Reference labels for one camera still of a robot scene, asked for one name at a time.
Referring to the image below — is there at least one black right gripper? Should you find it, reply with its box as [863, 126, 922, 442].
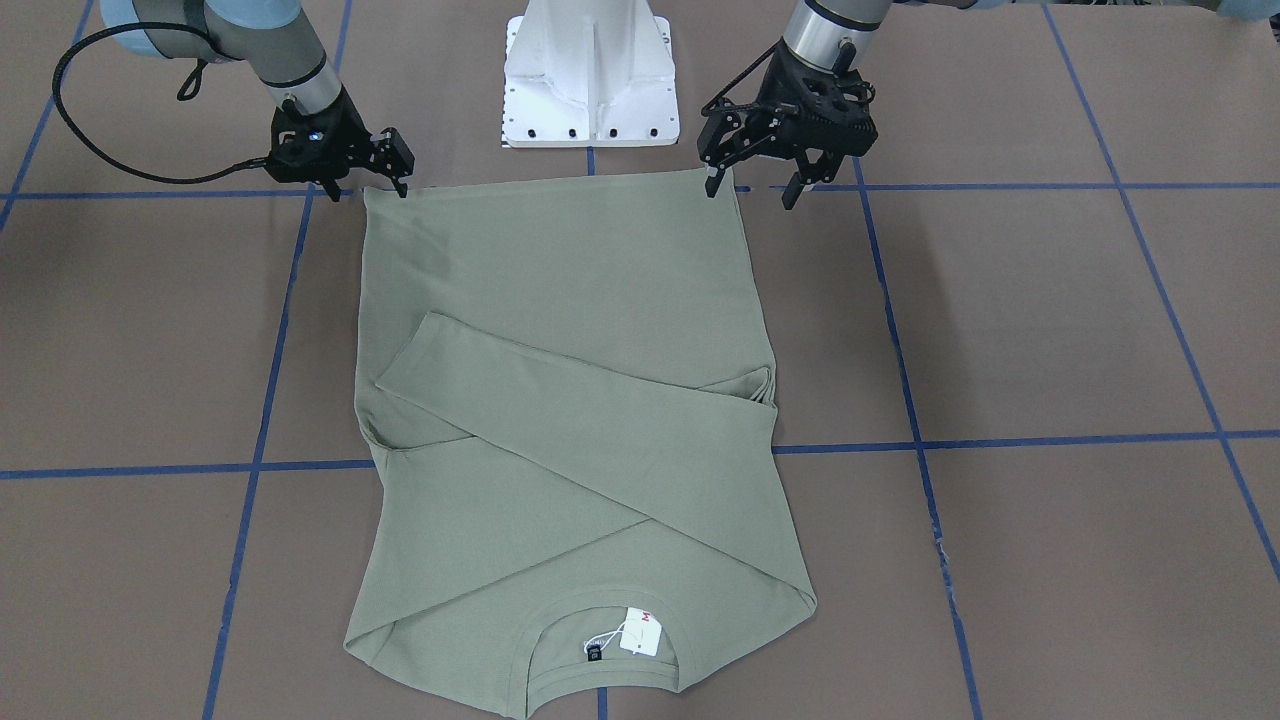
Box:
[265, 88, 415, 202]

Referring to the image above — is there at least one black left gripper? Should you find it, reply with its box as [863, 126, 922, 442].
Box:
[698, 40, 878, 211]

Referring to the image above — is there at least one olive green long-sleeve shirt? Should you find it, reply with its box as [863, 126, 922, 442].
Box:
[343, 170, 817, 719]

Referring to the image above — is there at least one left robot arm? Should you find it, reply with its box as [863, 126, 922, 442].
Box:
[698, 1, 891, 210]

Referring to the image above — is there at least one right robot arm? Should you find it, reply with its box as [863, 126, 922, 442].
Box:
[100, 1, 415, 200]

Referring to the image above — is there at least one brown paper table cover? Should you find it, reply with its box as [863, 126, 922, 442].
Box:
[3, 1, 1277, 719]

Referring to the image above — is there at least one white shirt price tag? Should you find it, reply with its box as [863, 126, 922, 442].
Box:
[614, 607, 663, 659]

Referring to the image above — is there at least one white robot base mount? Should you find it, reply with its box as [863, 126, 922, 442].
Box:
[500, 1, 680, 149]

